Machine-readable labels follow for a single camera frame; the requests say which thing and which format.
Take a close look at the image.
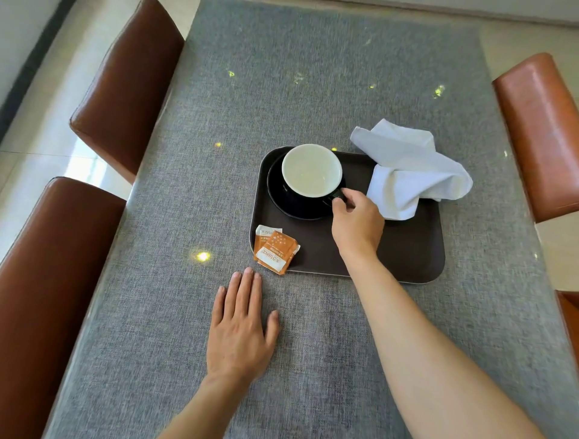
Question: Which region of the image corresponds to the white cloth napkin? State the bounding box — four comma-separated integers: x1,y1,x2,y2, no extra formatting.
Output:
350,118,474,221

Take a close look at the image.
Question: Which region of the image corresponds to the person's right hand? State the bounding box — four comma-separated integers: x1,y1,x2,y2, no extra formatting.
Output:
331,188,385,264

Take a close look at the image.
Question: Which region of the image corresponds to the black saucer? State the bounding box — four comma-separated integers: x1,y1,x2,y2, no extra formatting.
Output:
266,153,347,221

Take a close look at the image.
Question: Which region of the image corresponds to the dark brown tray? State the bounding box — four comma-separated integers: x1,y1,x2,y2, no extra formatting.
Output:
248,146,446,285

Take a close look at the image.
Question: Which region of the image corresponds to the brown leather chair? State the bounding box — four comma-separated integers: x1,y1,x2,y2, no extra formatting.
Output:
492,52,579,223
0,177,127,439
555,290,579,358
69,0,185,185

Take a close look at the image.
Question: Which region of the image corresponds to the person's left hand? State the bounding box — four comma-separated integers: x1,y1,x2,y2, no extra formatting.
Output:
206,267,281,385

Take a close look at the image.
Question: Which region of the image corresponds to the grey fabric tablecloth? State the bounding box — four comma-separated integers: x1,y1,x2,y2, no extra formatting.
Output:
43,0,579,439

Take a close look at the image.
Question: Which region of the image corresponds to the person's right forearm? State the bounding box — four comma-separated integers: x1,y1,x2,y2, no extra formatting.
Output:
343,251,546,439

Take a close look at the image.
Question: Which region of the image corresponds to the orange and white sachet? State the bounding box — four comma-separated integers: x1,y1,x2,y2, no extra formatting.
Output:
253,224,283,259
255,230,302,276

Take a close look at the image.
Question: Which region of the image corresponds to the black cup white inside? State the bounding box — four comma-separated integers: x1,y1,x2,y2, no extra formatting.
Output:
281,144,348,209

